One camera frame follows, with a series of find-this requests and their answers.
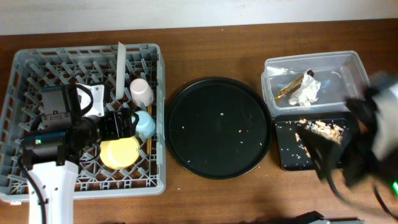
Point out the pink plastic cup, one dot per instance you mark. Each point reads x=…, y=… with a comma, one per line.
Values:
x=141, y=92

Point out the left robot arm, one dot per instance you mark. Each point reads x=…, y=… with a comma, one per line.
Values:
x=50, y=152

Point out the grey dishwasher rack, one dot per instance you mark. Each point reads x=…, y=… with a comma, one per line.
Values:
x=34, y=69

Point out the white tissue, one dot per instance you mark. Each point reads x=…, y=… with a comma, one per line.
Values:
x=306, y=94

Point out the wooden chopstick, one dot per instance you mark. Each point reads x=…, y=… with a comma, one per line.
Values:
x=149, y=141

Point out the white round plate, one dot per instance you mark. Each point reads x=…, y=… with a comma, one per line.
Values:
x=120, y=71

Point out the clear plastic waste bin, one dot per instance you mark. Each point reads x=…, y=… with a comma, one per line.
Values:
x=342, y=75

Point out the gold coffee sachet wrapper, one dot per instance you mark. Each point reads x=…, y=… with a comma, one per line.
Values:
x=292, y=85

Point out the black rectangular waste tray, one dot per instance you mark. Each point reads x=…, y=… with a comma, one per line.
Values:
x=293, y=153

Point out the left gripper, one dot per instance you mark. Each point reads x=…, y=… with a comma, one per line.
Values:
x=129, y=123

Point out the blue plastic cup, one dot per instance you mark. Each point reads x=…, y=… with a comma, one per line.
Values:
x=146, y=125

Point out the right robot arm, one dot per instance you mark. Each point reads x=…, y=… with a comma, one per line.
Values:
x=370, y=151

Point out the black round tray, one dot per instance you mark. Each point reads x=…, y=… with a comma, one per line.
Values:
x=218, y=128

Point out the food scraps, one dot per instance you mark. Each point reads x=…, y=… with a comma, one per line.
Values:
x=331, y=132

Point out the yellow bowl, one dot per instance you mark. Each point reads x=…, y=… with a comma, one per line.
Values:
x=121, y=153

